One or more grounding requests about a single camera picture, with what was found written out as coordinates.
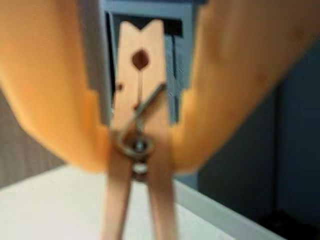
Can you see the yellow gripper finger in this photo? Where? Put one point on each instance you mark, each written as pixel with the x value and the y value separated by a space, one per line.
pixel 237 62
pixel 45 75

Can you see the wooden clothespin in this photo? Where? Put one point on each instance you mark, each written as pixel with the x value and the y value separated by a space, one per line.
pixel 127 75

